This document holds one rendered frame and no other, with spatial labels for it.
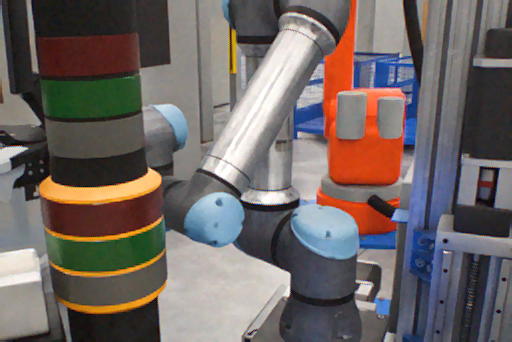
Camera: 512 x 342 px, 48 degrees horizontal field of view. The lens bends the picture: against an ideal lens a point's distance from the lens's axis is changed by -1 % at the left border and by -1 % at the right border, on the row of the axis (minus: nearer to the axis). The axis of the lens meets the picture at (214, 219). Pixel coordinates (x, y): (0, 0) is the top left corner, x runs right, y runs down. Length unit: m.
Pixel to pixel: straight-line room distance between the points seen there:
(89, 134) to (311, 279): 0.83
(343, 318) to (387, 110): 3.11
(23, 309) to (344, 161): 3.97
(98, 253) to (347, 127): 3.85
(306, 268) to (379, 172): 3.21
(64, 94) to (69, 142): 0.02
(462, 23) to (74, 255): 0.92
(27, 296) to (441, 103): 0.95
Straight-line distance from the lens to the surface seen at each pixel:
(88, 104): 0.19
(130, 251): 0.20
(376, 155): 4.15
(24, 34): 0.22
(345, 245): 0.98
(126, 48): 0.19
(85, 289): 0.20
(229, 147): 0.81
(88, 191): 0.19
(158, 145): 0.86
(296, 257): 1.00
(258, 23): 0.99
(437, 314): 1.10
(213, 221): 0.76
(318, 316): 1.03
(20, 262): 0.21
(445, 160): 1.09
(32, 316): 0.21
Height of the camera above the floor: 1.62
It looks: 20 degrees down
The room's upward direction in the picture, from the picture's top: 2 degrees counter-clockwise
